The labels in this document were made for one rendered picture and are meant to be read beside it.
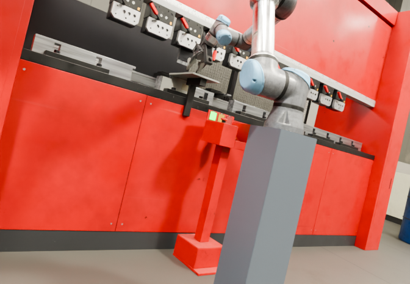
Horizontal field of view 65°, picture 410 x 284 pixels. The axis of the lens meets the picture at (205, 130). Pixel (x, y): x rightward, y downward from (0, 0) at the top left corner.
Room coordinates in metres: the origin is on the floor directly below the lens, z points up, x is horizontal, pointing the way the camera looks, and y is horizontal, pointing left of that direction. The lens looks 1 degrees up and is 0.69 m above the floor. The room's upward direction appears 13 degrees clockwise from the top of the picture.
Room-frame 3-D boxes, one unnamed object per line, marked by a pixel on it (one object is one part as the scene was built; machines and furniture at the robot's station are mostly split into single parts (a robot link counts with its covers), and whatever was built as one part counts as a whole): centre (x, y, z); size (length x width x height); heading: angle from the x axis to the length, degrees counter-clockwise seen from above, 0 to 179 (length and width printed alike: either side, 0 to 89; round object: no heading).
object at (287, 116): (1.22, -0.29, 0.82); 0.15 x 0.15 x 0.10
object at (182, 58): (1.96, 0.22, 1.13); 0.10 x 0.02 x 0.10; 125
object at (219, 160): (1.81, -0.12, 0.39); 0.06 x 0.06 x 0.54; 38
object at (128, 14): (1.71, 0.56, 1.26); 0.15 x 0.09 x 0.17; 125
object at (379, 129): (3.41, -1.55, 1.15); 0.85 x 0.25 x 2.30; 35
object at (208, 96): (1.99, 0.17, 0.92); 0.39 x 0.06 x 0.10; 125
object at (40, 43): (1.64, 0.67, 0.92); 0.50 x 0.06 x 0.10; 125
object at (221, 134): (1.81, -0.12, 0.75); 0.20 x 0.16 x 0.18; 128
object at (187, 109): (1.80, 0.11, 0.88); 0.14 x 0.04 x 0.22; 35
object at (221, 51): (2.06, 0.07, 1.26); 0.15 x 0.09 x 0.17; 125
